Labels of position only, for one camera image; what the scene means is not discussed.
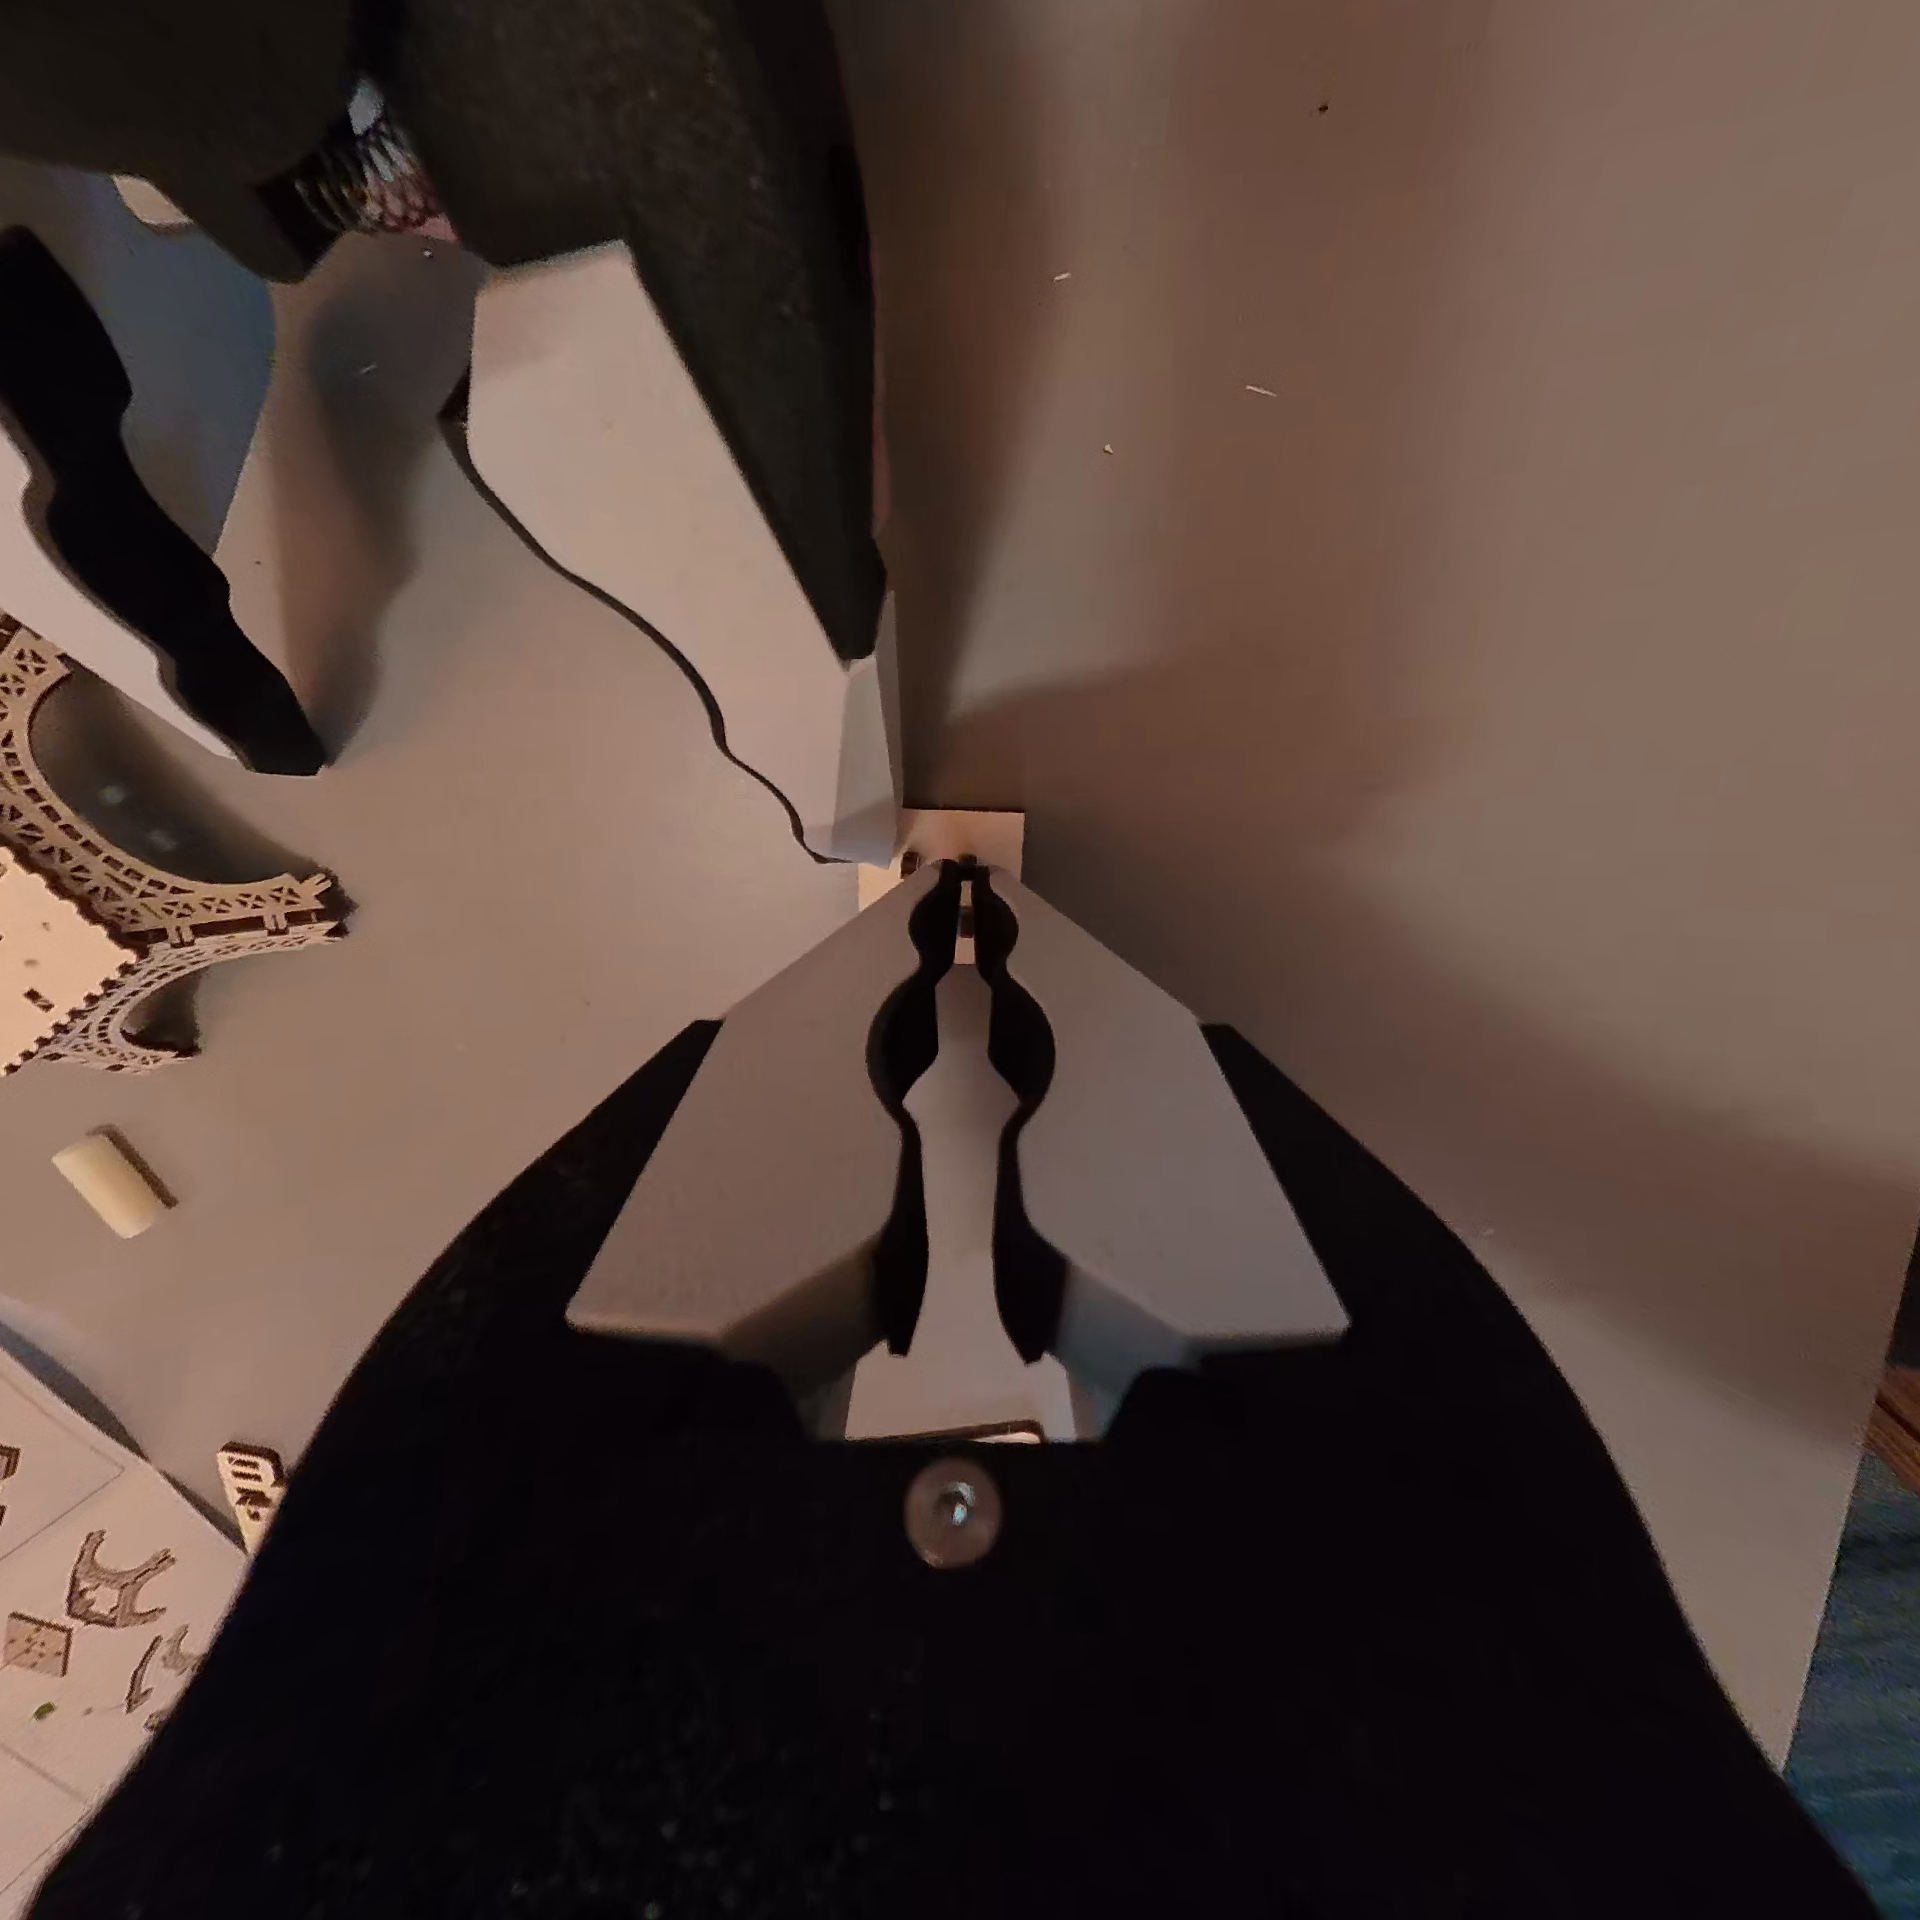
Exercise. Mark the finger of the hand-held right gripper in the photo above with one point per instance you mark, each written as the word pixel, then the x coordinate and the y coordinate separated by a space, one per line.
pixel 645 495
pixel 106 495

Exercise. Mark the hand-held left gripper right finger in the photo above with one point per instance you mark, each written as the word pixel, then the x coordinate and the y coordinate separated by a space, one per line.
pixel 1171 1184

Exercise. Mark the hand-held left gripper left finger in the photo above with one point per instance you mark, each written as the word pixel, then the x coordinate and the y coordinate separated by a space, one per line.
pixel 750 1172

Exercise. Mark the small wooden puzzle piece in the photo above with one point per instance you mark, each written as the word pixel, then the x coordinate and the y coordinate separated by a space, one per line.
pixel 984 837

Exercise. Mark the wooden tower base model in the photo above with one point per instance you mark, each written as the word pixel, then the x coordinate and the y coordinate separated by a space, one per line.
pixel 165 901

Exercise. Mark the small white plastic cylinder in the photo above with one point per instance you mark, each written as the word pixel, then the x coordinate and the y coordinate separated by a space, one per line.
pixel 107 1184

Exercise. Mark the paper instruction sheet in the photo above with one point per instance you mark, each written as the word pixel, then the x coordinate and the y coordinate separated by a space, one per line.
pixel 75 1477

